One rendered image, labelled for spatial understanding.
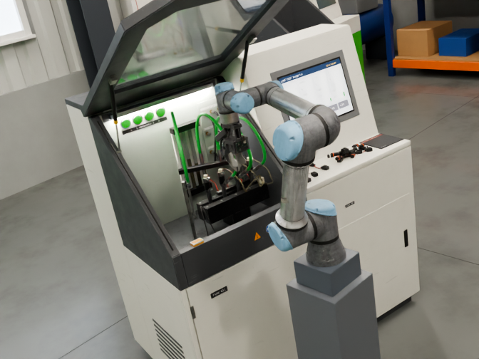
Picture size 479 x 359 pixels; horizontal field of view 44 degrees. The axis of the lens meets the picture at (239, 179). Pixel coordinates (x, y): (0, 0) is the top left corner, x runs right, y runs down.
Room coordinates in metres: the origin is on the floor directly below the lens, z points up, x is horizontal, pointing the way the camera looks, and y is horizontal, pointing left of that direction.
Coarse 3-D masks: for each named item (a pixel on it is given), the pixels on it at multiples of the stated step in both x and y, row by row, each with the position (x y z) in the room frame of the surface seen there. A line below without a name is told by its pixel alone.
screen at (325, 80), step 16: (304, 64) 2.88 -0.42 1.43; (320, 64) 2.92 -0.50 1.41; (336, 64) 2.97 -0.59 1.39; (272, 80) 2.77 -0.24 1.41; (288, 80) 2.81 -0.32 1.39; (304, 80) 2.85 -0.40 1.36; (320, 80) 2.89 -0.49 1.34; (336, 80) 2.94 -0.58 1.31; (304, 96) 2.82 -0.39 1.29; (320, 96) 2.86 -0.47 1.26; (336, 96) 2.91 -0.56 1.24; (352, 96) 2.95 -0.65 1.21; (336, 112) 2.88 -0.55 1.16; (352, 112) 2.92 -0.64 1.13
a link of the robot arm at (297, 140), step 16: (288, 128) 1.72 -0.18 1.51; (304, 128) 1.72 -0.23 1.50; (320, 128) 1.74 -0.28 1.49; (288, 144) 1.70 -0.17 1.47; (304, 144) 1.70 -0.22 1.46; (320, 144) 1.73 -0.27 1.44; (288, 160) 1.72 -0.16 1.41; (304, 160) 1.73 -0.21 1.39; (288, 176) 1.77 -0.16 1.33; (304, 176) 1.77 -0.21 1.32; (288, 192) 1.79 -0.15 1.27; (304, 192) 1.80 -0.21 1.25; (288, 208) 1.81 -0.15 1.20; (304, 208) 1.84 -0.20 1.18; (272, 224) 1.87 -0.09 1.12; (288, 224) 1.82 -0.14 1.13; (304, 224) 1.83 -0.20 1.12; (272, 240) 1.90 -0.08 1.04; (288, 240) 1.82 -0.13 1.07; (304, 240) 1.85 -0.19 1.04
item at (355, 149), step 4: (356, 144) 2.76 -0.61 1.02; (344, 148) 2.69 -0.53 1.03; (348, 148) 2.71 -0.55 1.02; (352, 148) 2.73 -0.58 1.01; (356, 148) 2.73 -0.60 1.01; (360, 148) 2.75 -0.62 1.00; (364, 148) 2.75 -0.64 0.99; (368, 148) 2.72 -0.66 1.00; (372, 148) 2.72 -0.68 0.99; (332, 152) 2.70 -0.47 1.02; (336, 152) 2.70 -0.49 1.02; (340, 152) 2.70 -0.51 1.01; (344, 152) 2.68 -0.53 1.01; (348, 152) 2.69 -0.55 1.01; (352, 152) 2.69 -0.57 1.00; (356, 152) 2.71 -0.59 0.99; (360, 152) 2.71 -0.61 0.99; (328, 156) 2.69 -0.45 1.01; (332, 156) 2.69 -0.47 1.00; (340, 156) 2.66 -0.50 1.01; (344, 156) 2.67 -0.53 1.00; (352, 156) 2.67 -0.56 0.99; (336, 160) 2.64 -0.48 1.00; (340, 160) 2.65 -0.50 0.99
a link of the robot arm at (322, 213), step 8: (312, 200) 1.99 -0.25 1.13; (320, 200) 1.98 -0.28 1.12; (328, 200) 1.98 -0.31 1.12; (312, 208) 1.91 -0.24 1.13; (320, 208) 1.90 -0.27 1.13; (328, 208) 1.91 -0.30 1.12; (312, 216) 1.90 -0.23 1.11; (320, 216) 1.90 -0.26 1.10; (328, 216) 1.90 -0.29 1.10; (336, 216) 1.94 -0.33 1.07; (312, 224) 1.87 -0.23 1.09; (320, 224) 1.88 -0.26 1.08; (328, 224) 1.90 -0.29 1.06; (336, 224) 1.92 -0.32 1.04; (320, 232) 1.88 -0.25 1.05; (328, 232) 1.90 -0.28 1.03; (336, 232) 1.92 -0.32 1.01; (312, 240) 1.92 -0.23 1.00; (320, 240) 1.90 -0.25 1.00; (328, 240) 1.89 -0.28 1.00
